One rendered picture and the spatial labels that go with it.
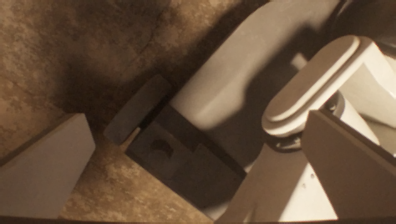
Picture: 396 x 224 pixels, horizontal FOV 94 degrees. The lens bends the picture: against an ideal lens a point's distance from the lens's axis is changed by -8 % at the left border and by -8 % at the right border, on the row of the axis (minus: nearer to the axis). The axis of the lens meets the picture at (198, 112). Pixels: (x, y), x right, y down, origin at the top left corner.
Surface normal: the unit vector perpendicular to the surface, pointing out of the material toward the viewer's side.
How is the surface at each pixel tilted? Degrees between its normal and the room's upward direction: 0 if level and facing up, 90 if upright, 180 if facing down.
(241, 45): 0
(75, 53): 0
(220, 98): 0
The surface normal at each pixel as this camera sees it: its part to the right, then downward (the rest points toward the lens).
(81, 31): 0.05, 0.22
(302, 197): 0.36, -0.12
